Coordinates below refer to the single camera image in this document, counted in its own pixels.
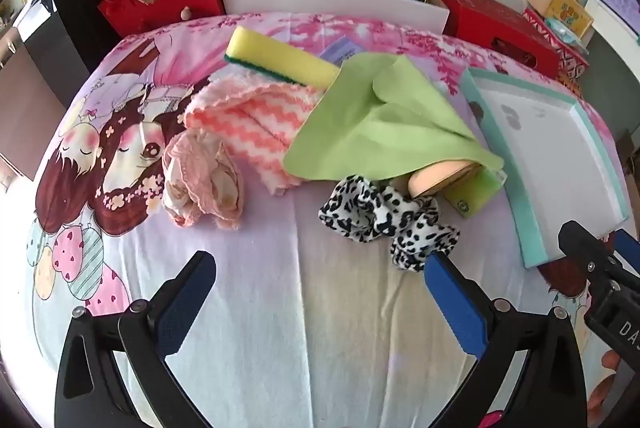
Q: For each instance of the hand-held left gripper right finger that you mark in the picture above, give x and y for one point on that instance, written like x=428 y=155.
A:
x=457 y=308

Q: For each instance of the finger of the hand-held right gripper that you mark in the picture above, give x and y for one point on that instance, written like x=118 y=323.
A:
x=582 y=243
x=629 y=245

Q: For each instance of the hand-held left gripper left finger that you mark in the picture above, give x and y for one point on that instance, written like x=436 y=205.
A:
x=182 y=303

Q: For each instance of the white tray with teal rim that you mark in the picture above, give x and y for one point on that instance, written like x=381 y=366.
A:
x=540 y=147

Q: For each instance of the pink white striped towel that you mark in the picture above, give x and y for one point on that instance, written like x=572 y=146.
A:
x=250 y=117

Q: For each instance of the light green cloth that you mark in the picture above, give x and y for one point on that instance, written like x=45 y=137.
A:
x=360 y=127

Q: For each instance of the yellow sponge with green backing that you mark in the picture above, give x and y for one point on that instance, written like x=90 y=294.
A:
x=280 y=52

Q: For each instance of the purple cartoon packet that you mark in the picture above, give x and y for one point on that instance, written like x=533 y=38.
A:
x=340 y=50

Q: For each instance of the pink lace cloth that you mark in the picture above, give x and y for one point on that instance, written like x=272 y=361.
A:
x=200 y=188

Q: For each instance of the printed cartoon blanket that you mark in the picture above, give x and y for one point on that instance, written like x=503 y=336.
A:
x=300 y=308

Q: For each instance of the leopard print hair scrunchie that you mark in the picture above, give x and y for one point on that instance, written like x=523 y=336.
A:
x=370 y=213

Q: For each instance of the peach makeup puff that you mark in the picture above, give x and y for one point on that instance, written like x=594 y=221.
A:
x=435 y=178

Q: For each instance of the red patterned box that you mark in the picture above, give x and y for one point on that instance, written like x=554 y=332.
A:
x=570 y=55

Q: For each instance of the light blue wipes pack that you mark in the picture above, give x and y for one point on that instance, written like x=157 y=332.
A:
x=562 y=30

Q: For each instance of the white desk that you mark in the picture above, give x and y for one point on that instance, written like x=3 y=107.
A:
x=602 y=12

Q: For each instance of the red gift box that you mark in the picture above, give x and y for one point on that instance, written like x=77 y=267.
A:
x=480 y=17

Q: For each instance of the black cabinet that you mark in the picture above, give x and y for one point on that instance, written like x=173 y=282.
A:
x=75 y=17

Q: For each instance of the white foam board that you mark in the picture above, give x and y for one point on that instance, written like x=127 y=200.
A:
x=325 y=5

